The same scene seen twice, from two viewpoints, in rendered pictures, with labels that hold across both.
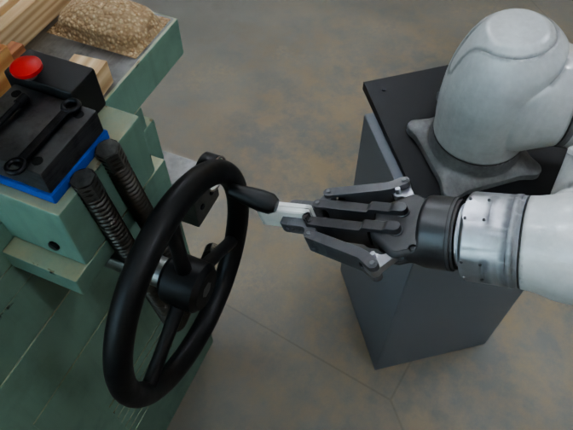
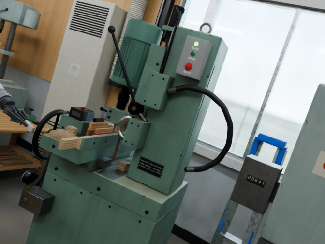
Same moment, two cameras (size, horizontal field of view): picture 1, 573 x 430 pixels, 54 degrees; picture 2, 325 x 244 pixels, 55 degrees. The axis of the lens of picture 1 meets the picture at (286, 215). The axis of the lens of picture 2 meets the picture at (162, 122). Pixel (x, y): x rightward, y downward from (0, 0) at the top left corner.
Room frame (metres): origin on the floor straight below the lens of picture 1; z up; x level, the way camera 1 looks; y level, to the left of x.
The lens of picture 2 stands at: (2.01, 0.50, 1.27)
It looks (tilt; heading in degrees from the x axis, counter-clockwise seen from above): 7 degrees down; 175
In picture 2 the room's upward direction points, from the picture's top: 18 degrees clockwise
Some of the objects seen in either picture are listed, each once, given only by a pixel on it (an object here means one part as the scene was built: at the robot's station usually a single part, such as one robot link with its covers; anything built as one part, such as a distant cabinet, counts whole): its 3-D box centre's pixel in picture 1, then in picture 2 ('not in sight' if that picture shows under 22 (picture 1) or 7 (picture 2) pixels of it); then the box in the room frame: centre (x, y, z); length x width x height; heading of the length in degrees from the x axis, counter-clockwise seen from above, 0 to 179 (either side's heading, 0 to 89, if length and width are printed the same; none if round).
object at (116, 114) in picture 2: not in sight; (121, 118); (0.45, 0.44, 1.03); 0.14 x 0.07 x 0.09; 67
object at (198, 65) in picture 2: not in sight; (193, 58); (0.70, 0.67, 1.40); 0.10 x 0.06 x 0.16; 67
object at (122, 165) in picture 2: not in sight; (124, 165); (0.52, 0.53, 0.82); 0.04 x 0.04 x 0.04; 53
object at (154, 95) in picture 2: not in sight; (157, 90); (0.67, 0.56, 1.23); 0.09 x 0.08 x 0.15; 67
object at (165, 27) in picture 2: not in sight; (174, 25); (0.50, 0.55, 1.54); 0.08 x 0.08 x 0.17; 67
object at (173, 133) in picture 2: not in sight; (178, 111); (0.55, 0.69, 1.16); 0.22 x 0.22 x 0.72; 67
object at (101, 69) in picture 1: (87, 77); (71, 130); (0.53, 0.24, 0.92); 0.04 x 0.04 x 0.03; 72
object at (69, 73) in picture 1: (40, 119); (81, 112); (0.39, 0.24, 0.99); 0.13 x 0.11 x 0.06; 157
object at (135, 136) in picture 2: not in sight; (136, 133); (0.66, 0.53, 1.02); 0.09 x 0.07 x 0.12; 157
